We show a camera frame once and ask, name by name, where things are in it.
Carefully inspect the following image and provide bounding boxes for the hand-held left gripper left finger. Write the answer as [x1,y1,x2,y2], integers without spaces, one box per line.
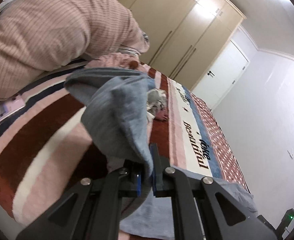
[16,162,142,240]

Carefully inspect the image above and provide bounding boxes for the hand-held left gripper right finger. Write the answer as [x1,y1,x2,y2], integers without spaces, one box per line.
[149,144,278,240]

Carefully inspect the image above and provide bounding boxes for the grey pants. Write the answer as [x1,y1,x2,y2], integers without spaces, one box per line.
[64,68,259,239]

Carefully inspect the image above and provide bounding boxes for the small pink cloth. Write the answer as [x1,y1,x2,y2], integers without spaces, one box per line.
[155,109,168,122]

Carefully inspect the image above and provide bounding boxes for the crumpled white grey cloth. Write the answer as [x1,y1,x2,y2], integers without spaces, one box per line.
[146,89,169,122]

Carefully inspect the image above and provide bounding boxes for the striped printed blanket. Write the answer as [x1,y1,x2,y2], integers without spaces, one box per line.
[0,61,250,240]

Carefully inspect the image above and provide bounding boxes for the white door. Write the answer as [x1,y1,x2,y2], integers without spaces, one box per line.
[191,39,250,110]

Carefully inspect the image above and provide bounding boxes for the beige wardrobe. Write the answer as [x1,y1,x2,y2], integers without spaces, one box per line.
[116,0,247,90]

